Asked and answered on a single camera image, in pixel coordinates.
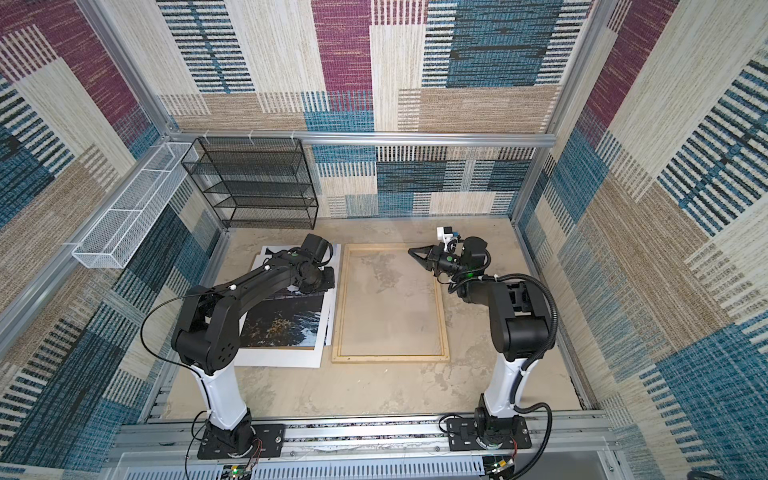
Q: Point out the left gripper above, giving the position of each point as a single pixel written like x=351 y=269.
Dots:
x=330 y=282

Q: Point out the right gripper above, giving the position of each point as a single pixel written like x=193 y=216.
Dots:
x=431 y=261

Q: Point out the clear acrylic sheet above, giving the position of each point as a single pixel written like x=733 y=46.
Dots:
x=390 y=303

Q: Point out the wooden picture frame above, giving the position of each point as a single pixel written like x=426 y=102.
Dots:
x=390 y=303

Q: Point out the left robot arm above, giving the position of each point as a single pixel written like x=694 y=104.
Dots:
x=207 y=338

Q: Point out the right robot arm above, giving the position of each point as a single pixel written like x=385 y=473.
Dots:
x=523 y=323

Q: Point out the waterfall photo with white border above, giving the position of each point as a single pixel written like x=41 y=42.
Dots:
x=283 y=331

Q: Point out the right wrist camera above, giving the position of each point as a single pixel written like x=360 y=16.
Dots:
x=448 y=238

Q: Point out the black wire shelf rack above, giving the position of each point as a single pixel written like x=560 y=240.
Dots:
x=254 y=182

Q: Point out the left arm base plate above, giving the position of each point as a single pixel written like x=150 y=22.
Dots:
x=245 y=441

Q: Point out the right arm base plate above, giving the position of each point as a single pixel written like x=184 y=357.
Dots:
x=469 y=434

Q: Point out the white mesh wall basket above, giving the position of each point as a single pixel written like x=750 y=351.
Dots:
x=119 y=232

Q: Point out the aluminium front rail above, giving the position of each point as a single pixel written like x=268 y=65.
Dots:
x=373 y=447

